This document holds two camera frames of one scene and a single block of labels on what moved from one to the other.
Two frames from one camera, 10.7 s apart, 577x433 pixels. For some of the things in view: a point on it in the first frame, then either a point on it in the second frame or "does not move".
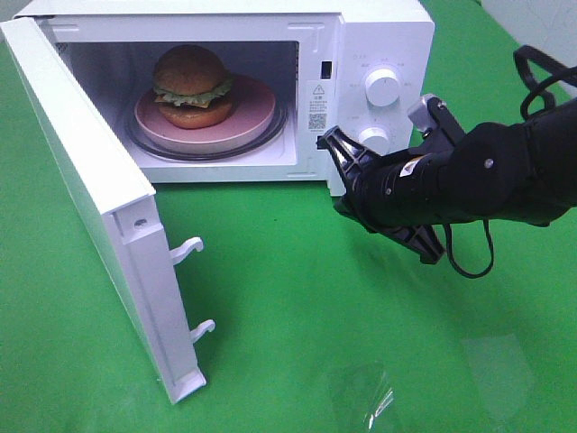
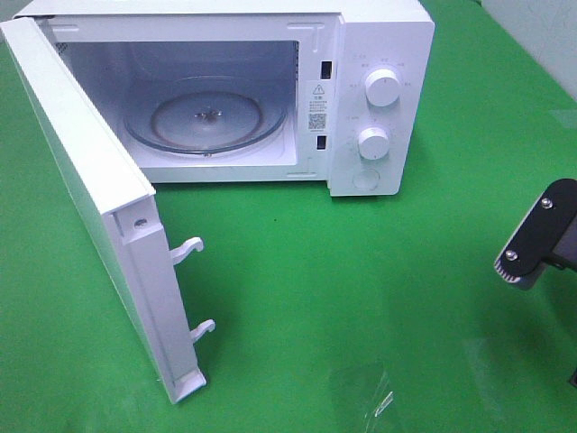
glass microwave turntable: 280,122 -> 205,116
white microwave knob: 377,140 does not move
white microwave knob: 382,87 does not move
